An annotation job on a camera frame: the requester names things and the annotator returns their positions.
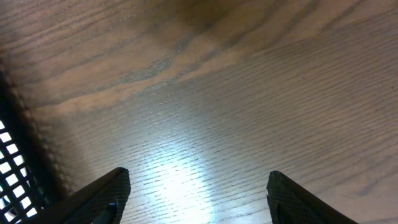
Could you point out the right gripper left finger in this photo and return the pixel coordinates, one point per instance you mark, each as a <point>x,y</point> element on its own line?
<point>102,201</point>

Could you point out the black plastic basket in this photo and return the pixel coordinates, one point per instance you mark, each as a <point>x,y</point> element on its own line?
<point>29,191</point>

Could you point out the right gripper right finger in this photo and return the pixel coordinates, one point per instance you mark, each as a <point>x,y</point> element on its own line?
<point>290,203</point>

